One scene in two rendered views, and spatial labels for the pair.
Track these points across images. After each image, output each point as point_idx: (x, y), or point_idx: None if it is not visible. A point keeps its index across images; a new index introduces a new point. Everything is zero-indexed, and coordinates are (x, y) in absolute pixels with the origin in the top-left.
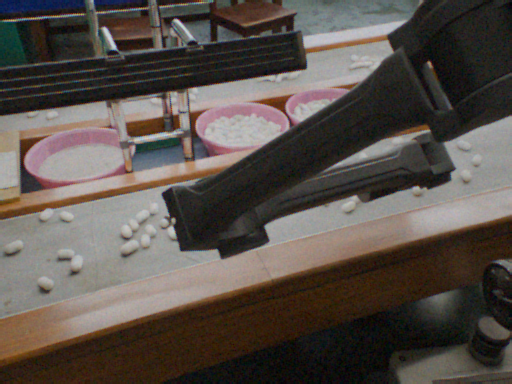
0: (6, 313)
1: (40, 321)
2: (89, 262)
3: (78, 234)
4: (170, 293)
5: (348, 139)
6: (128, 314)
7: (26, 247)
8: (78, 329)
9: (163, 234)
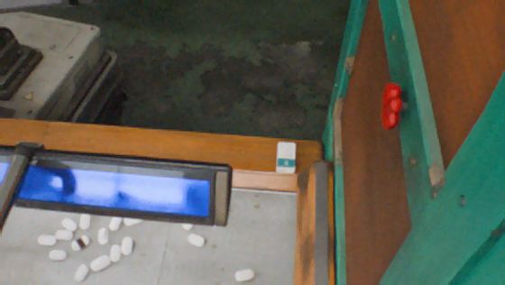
0: (258, 195)
1: (231, 157)
2: (177, 225)
3: (176, 274)
4: (128, 141)
5: None
6: (167, 135)
7: (233, 277)
8: (206, 139)
9: (93, 231)
